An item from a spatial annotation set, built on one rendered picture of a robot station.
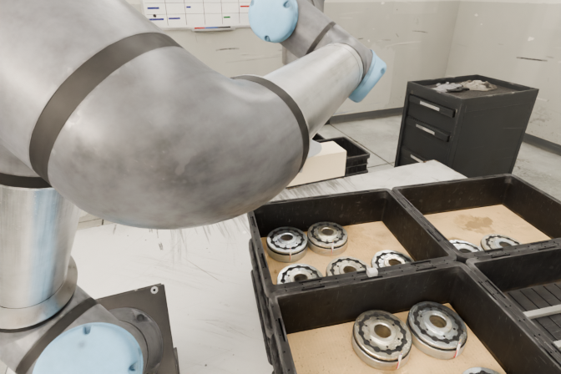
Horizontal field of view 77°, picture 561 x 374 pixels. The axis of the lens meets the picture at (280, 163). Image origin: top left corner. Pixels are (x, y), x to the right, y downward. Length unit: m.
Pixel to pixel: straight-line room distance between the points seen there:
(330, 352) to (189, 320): 0.38
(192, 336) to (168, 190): 0.75
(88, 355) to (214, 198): 0.37
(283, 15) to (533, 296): 0.78
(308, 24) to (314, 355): 0.56
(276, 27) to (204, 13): 3.01
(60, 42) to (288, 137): 0.14
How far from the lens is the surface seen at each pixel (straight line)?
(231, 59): 3.64
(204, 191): 0.20
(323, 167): 0.76
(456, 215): 1.15
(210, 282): 1.03
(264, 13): 0.55
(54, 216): 0.36
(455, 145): 2.25
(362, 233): 0.99
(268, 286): 0.68
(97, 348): 0.54
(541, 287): 1.01
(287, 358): 0.59
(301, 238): 0.90
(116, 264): 1.17
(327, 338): 0.74
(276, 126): 0.23
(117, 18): 0.22
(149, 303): 0.76
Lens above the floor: 1.42
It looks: 26 degrees down
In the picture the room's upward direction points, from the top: straight up
